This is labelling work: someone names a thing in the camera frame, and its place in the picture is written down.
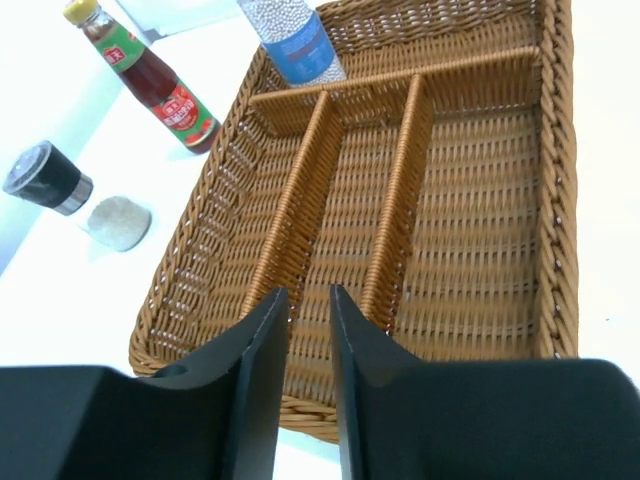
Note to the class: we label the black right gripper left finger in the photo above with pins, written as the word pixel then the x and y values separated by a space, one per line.
pixel 211 415

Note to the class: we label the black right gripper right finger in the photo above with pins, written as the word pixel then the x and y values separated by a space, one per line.
pixel 400 417

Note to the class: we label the red sauce bottle yellow cap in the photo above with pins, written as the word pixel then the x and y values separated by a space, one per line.
pixel 150 80

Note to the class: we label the black top salt grinder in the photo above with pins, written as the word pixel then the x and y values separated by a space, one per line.
pixel 45 176

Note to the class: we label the blue label bead bottle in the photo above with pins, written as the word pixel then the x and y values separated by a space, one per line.
pixel 295 39

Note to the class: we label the brown wicker divided basket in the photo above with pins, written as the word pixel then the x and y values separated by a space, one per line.
pixel 437 183

